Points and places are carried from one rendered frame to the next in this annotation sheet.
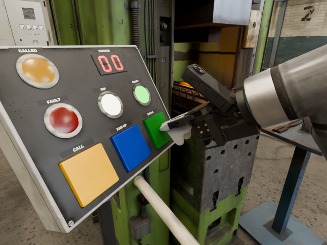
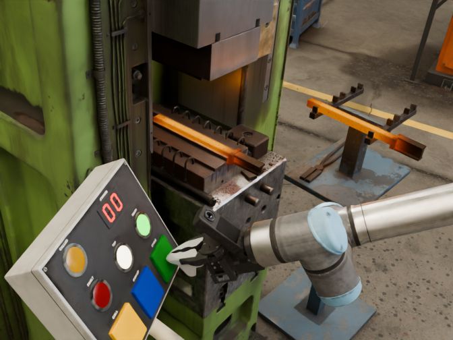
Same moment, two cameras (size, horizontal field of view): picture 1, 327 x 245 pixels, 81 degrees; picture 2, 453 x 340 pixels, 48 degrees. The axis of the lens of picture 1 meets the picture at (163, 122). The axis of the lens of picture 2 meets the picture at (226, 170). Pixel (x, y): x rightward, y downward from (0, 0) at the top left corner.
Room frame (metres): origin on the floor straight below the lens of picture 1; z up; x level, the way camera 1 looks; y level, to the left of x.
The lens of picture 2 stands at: (-0.37, 0.19, 1.81)
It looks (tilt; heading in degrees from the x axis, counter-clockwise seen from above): 34 degrees down; 339
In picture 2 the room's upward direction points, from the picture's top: 5 degrees clockwise
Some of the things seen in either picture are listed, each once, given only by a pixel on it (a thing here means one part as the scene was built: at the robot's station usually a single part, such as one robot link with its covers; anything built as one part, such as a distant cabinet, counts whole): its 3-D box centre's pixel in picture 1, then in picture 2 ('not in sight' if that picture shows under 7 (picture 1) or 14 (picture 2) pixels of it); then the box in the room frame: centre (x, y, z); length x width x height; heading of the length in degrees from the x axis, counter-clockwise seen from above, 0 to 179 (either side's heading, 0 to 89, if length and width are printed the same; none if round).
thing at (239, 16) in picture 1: (194, 16); (175, 30); (0.96, -0.14, 1.32); 0.42 x 0.20 x 0.10; 33
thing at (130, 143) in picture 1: (131, 147); (146, 292); (0.34, 0.07, 1.01); 0.07 x 0.05 x 0.07; 148
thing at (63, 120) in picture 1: (64, 120); (101, 295); (0.28, 0.16, 1.09); 0.05 x 0.03 x 0.04; 123
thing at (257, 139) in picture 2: not in sight; (246, 142); (0.93, -0.37, 0.95); 0.12 x 0.08 x 0.06; 33
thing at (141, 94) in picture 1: (141, 94); (143, 224); (0.45, 0.05, 1.09); 0.05 x 0.03 x 0.04; 123
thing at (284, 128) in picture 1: (302, 119); (344, 147); (1.09, -0.85, 0.77); 0.60 x 0.04 x 0.01; 124
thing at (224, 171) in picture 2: (190, 95); (174, 143); (0.96, -0.14, 0.96); 0.42 x 0.20 x 0.09; 33
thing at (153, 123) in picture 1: (157, 130); (163, 258); (0.43, 0.01, 1.01); 0.07 x 0.05 x 0.07; 148
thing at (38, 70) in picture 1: (39, 71); (75, 260); (0.31, 0.19, 1.16); 0.05 x 0.03 x 0.04; 123
